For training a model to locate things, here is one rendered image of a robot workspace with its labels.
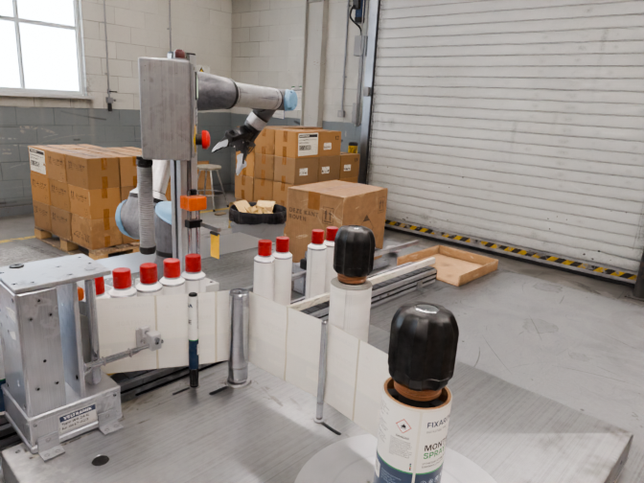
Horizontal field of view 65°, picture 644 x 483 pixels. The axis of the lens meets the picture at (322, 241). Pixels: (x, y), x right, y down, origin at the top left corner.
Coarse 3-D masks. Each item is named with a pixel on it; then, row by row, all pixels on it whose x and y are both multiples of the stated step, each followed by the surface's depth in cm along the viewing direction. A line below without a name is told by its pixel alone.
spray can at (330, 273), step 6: (330, 228) 137; (336, 228) 137; (330, 234) 137; (330, 240) 137; (330, 246) 136; (330, 252) 137; (330, 258) 137; (330, 264) 138; (330, 270) 138; (330, 276) 139; (336, 276) 140; (330, 282) 139; (324, 288) 140; (330, 288) 140
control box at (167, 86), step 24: (144, 72) 94; (168, 72) 95; (192, 72) 96; (144, 96) 95; (168, 96) 96; (192, 96) 98; (144, 120) 97; (168, 120) 97; (192, 120) 99; (144, 144) 98; (168, 144) 99; (192, 144) 100
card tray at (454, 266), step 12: (420, 252) 200; (432, 252) 207; (444, 252) 209; (456, 252) 205; (468, 252) 201; (432, 264) 194; (444, 264) 195; (456, 264) 196; (468, 264) 197; (480, 264) 198; (492, 264) 190; (444, 276) 182; (456, 276) 182; (468, 276) 177; (480, 276) 185
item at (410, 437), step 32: (416, 320) 58; (448, 320) 59; (416, 352) 58; (448, 352) 59; (384, 384) 65; (416, 384) 59; (384, 416) 63; (416, 416) 60; (448, 416) 62; (384, 448) 63; (416, 448) 61; (384, 480) 64; (416, 480) 62
